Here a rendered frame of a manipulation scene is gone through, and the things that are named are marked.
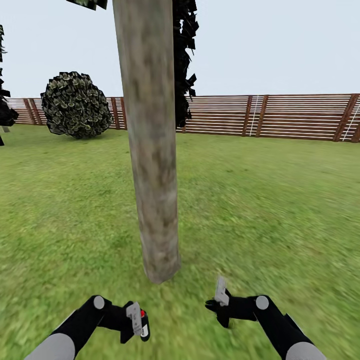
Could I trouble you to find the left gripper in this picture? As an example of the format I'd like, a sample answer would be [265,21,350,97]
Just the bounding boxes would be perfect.
[110,300,135,344]

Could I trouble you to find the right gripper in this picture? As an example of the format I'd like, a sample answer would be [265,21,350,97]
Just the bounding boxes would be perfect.
[207,289,245,328]

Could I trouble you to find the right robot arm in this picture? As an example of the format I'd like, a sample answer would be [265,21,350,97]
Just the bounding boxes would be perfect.
[207,275,328,360]

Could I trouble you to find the pesticide atomizer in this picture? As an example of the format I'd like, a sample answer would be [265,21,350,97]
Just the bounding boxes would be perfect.
[140,310,151,342]

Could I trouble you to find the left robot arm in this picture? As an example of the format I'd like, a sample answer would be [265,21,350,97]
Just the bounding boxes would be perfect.
[27,295,143,360]

